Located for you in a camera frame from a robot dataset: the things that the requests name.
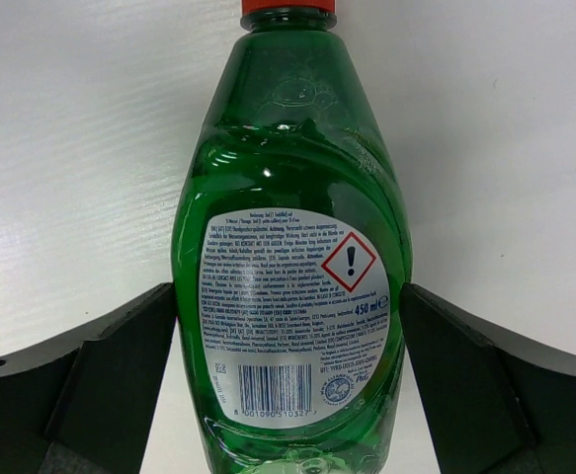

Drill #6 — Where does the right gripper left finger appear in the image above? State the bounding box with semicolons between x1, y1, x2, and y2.
0;283;176;473

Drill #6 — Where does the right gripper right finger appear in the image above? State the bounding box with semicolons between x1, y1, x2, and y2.
399;283;576;473

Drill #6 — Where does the green dish soap bottle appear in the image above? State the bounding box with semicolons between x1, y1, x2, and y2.
171;1;412;473

